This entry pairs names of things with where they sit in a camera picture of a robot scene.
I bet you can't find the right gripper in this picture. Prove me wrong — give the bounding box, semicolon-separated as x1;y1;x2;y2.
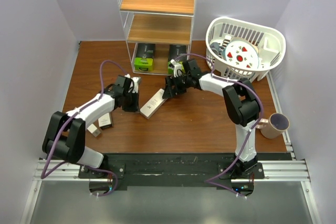
162;73;192;99

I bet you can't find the narrow silver razor box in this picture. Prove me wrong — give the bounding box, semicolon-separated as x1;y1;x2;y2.
140;89;166;119

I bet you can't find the silver box with H logo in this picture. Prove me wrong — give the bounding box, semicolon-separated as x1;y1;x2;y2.
98;113;113;130

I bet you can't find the black green razor box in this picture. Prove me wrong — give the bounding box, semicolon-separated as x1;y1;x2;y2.
134;43;155;72
167;45;188;74

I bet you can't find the small silver box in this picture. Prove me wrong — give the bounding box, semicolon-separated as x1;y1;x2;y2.
87;124;101;137

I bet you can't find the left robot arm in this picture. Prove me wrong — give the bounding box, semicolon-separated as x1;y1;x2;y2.
42;75;141;178

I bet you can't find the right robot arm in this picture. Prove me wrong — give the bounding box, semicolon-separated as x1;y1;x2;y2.
162;59;264;184

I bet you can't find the grey item in basket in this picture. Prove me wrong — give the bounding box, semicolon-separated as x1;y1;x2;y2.
210;42;223;58

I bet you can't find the watermelon pattern plate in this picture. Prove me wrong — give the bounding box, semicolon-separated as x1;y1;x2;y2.
222;38;260;69

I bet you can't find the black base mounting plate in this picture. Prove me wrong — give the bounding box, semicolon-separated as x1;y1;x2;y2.
76;152;292;196

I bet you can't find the white plastic dish basket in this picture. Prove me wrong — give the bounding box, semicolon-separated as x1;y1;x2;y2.
205;17;286;82

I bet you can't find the pink ceramic mug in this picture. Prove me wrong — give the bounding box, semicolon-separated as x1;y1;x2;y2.
256;113;290;139

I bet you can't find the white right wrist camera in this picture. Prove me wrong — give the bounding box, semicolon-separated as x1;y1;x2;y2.
170;59;184;77

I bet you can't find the white wire wooden shelf rack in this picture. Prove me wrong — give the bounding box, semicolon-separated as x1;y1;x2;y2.
117;0;197;75

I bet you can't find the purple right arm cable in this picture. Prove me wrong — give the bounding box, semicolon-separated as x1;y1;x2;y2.
174;52;264;196

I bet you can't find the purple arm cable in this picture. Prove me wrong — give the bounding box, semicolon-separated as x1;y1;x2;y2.
40;60;132;197
174;52;264;196

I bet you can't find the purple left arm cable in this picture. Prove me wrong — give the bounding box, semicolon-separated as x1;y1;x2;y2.
40;60;132;197

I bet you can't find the aluminium frame rail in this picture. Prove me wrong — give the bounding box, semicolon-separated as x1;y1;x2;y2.
20;74;322;224

